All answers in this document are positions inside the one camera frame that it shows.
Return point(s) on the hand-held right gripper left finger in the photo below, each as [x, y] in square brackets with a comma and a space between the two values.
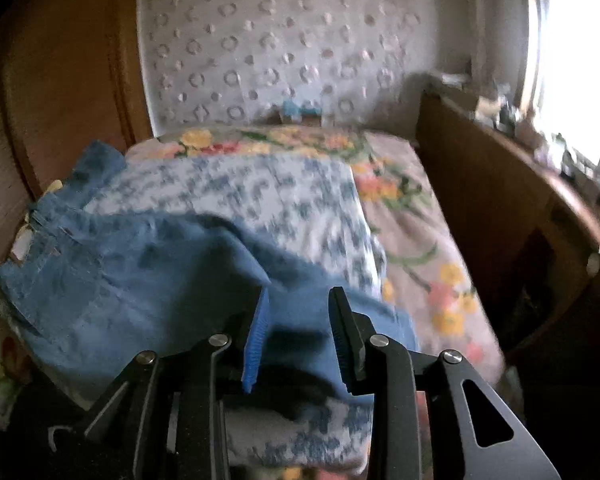
[255, 345]

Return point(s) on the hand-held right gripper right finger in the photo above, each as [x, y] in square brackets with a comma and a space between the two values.
[344, 340]

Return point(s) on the blue denim pants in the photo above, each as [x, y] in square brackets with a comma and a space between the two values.
[155, 285]

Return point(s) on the bed with floral sheet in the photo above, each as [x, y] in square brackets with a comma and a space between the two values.
[430, 260]

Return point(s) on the blue white floral quilt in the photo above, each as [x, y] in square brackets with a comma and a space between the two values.
[260, 200]

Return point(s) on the brown wooden wardrobe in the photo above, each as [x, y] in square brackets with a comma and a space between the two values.
[65, 85]

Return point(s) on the low wooden cabinet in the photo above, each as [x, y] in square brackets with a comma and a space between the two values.
[480, 200]

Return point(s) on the small cardboard box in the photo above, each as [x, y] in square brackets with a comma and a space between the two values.
[305, 119]

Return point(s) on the white round knob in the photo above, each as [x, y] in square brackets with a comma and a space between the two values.
[594, 261]

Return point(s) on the stack of papers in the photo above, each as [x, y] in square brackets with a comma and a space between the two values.
[455, 80]

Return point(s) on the window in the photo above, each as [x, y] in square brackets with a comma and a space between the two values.
[575, 60]

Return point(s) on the circle patterned wall curtain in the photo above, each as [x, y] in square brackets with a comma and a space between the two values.
[290, 45]

